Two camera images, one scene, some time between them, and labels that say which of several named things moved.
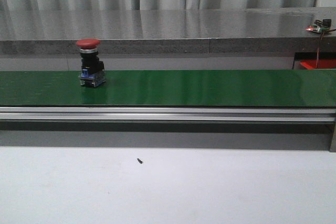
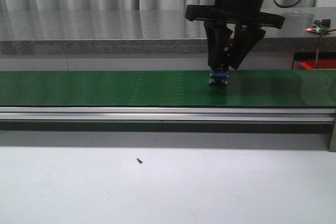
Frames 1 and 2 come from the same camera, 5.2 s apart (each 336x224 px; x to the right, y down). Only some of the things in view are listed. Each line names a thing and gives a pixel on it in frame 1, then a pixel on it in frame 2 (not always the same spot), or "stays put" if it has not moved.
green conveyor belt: x=269 y=88 stays put
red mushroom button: x=92 y=73 to x=219 y=75
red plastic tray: x=323 y=63 stays put
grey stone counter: x=165 y=31 stays put
